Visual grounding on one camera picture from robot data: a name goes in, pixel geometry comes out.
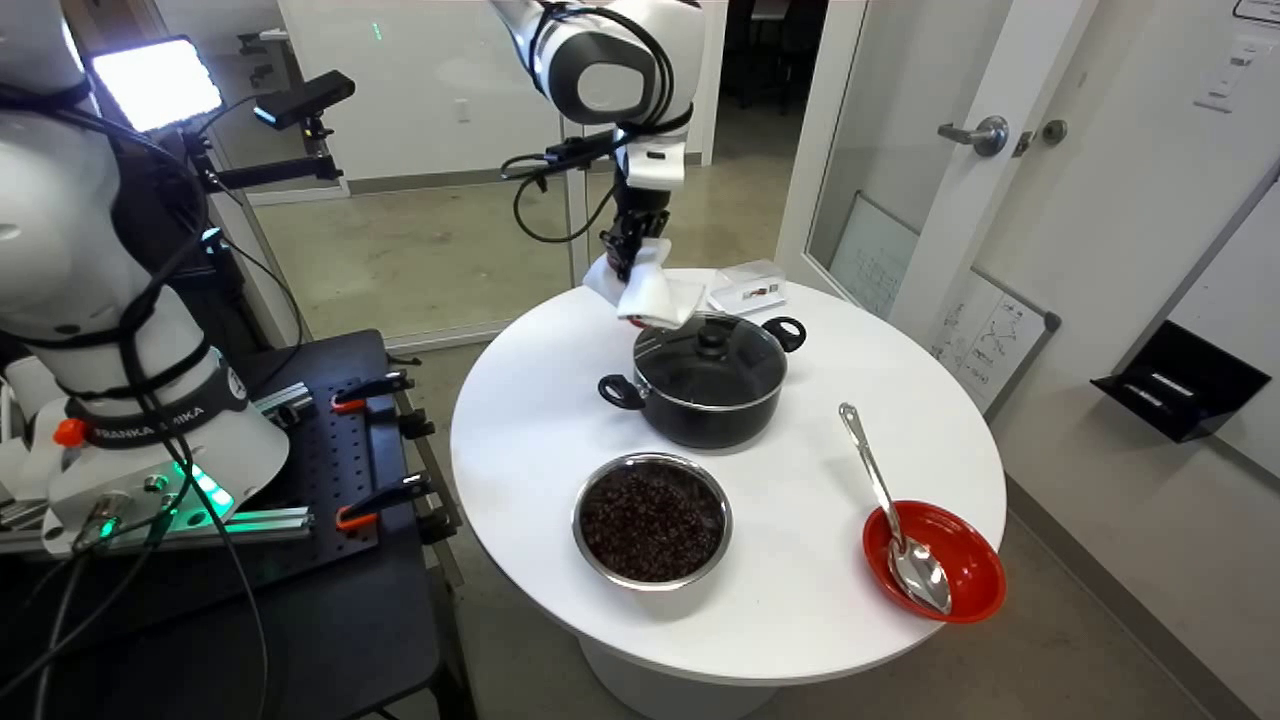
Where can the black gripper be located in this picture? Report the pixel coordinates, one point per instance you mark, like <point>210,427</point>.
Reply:
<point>643,203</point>

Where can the white towel with red stripes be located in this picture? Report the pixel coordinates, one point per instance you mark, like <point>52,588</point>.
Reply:
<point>660,299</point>

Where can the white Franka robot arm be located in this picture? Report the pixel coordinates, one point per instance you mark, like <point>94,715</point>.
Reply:
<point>83,266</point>

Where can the glass pot lid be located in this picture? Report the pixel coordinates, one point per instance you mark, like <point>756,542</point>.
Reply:
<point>706,363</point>

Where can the black cooking pot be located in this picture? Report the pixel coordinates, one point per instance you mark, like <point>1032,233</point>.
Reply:
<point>703,421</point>

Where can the clear plastic container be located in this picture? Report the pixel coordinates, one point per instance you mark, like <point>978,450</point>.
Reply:
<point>745,293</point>

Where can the steel bowl of coffee beans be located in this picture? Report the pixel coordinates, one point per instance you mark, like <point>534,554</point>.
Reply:
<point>654,523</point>

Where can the metal spoon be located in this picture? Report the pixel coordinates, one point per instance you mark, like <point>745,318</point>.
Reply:
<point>883,486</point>

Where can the small whiteboard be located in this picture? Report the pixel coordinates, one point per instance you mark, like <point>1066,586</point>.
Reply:
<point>995,343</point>

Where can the white door with glass panel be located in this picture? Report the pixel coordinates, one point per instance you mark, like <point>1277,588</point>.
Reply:
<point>1032,83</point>

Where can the red bowl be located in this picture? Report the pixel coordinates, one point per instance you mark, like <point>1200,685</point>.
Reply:
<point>964,560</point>

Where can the black robot cart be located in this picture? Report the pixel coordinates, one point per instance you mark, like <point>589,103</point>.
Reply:
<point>306,601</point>

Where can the bright panel lamp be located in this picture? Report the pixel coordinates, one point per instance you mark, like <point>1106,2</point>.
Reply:
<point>159,83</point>

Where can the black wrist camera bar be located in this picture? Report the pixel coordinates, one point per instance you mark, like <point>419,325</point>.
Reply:
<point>574,150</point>

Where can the black stereo camera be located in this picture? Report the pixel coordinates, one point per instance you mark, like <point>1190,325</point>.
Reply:
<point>306,98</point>

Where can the white wall sign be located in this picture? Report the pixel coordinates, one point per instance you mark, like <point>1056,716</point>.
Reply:
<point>1258,9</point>

